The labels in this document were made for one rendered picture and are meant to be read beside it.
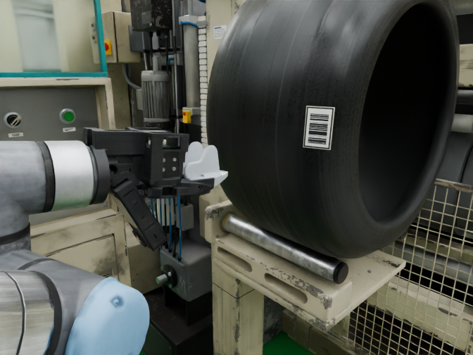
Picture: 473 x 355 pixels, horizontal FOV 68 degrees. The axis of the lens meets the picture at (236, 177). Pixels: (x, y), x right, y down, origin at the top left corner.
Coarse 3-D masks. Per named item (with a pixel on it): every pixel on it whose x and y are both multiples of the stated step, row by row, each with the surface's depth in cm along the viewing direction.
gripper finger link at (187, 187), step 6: (186, 180) 46; (192, 180) 46; (198, 180) 47; (204, 180) 48; (210, 180) 49; (180, 186) 45; (186, 186) 45; (192, 186) 45; (198, 186) 46; (204, 186) 47; (210, 186) 48; (168, 192) 45; (174, 192) 44; (180, 192) 44; (186, 192) 45; (192, 192) 45; (198, 192) 46
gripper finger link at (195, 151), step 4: (192, 144) 51; (196, 144) 52; (200, 144) 52; (192, 148) 51; (196, 148) 52; (200, 148) 52; (188, 152) 51; (192, 152) 51; (196, 152) 52; (200, 152) 52; (188, 156) 51; (192, 156) 52; (196, 156) 52; (200, 156) 52; (188, 160) 51; (192, 160) 52; (196, 160) 52; (184, 164) 51
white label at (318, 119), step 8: (312, 112) 50; (320, 112) 50; (328, 112) 49; (312, 120) 50; (320, 120) 50; (328, 120) 49; (312, 128) 51; (320, 128) 50; (328, 128) 50; (304, 136) 51; (312, 136) 51; (320, 136) 50; (328, 136) 50; (304, 144) 52; (312, 144) 51; (320, 144) 51; (328, 144) 50
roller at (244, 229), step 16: (224, 224) 91; (240, 224) 88; (256, 240) 83; (272, 240) 80; (288, 240) 78; (288, 256) 76; (304, 256) 73; (320, 256) 72; (320, 272) 71; (336, 272) 68
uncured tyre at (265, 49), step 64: (256, 0) 63; (320, 0) 52; (384, 0) 52; (448, 0) 68; (256, 64) 57; (320, 64) 50; (384, 64) 94; (448, 64) 77; (256, 128) 57; (384, 128) 99; (448, 128) 81; (256, 192) 63; (320, 192) 55; (384, 192) 93
